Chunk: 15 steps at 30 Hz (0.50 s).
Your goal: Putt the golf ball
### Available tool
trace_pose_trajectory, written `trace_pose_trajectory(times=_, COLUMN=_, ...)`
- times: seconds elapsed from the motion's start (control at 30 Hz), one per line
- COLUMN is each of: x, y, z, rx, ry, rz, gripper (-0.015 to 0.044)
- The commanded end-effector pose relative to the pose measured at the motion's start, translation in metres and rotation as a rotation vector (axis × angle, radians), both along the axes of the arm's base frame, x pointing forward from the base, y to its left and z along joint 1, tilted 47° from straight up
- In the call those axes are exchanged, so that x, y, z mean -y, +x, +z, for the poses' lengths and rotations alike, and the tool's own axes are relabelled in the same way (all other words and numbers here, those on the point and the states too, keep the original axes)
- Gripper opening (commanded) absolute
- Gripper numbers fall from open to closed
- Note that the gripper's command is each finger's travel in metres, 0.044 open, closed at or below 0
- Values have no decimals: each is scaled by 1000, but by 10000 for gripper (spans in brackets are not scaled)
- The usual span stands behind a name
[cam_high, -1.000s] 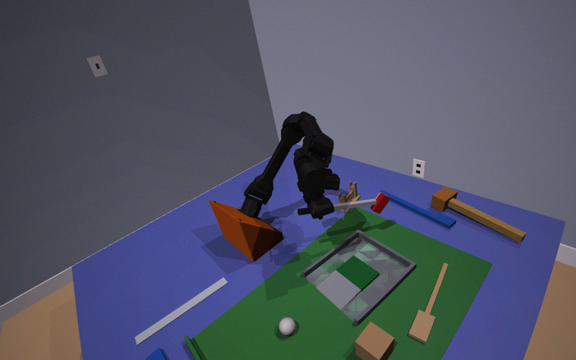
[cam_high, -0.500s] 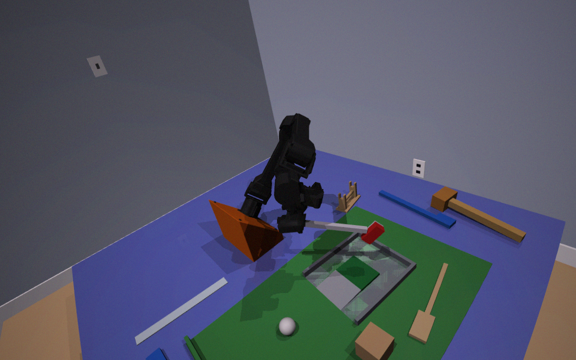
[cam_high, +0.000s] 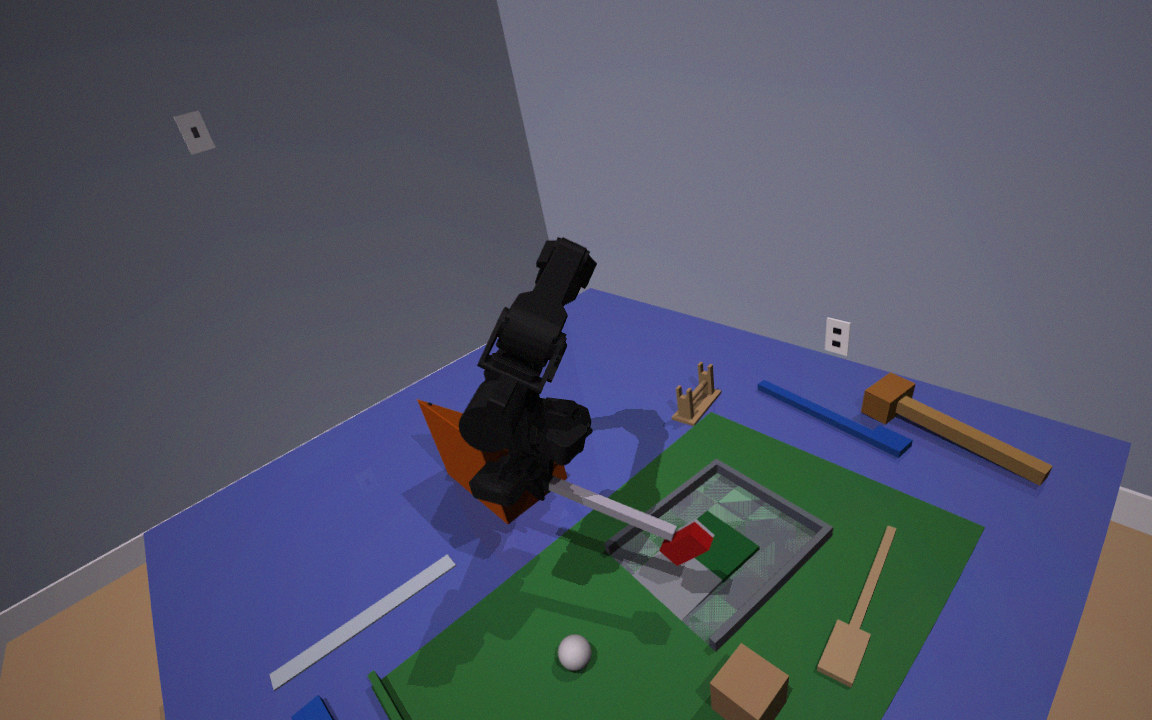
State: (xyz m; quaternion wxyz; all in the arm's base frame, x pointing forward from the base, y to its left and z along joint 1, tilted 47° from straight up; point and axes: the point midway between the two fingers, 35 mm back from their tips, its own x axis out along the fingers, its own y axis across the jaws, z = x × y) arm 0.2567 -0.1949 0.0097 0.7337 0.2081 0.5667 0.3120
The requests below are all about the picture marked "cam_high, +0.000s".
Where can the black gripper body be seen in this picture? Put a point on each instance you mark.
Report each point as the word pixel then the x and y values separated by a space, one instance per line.
pixel 504 482

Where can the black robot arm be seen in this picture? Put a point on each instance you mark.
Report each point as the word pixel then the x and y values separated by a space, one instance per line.
pixel 529 334

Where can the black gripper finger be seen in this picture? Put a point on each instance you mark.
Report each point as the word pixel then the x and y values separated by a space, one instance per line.
pixel 534 484
pixel 545 461

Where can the green flat mat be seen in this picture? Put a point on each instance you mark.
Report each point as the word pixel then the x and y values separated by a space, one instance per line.
pixel 499 660

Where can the grey flat bar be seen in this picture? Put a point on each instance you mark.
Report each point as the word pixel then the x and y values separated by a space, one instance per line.
pixel 378 610

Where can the grey ball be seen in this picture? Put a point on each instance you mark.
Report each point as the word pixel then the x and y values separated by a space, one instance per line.
pixel 574 652

